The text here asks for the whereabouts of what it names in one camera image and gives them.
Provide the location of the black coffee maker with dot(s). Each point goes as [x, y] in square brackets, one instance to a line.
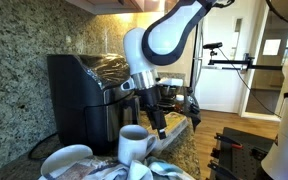
[80, 103]

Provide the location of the black clamp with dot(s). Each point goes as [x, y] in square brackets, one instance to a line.
[219, 170]

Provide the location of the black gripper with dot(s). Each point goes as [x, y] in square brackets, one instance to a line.
[150, 98]

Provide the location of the white plate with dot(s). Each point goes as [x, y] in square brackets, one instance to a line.
[65, 156]

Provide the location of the white ceramic mug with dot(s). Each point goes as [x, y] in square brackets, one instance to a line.
[134, 146]

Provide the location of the amber honey bottle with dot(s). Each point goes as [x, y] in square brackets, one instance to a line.
[179, 104]

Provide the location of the black camera on boom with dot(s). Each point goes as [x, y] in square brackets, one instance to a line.
[212, 45]

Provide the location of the black perforated work table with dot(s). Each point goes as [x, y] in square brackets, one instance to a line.
[244, 156]

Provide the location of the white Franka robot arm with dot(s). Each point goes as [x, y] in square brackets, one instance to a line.
[170, 30]

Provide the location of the white teal dish towel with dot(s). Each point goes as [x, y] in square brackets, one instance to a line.
[117, 171]

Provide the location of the black vertical stand pole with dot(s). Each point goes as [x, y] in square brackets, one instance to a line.
[194, 70]

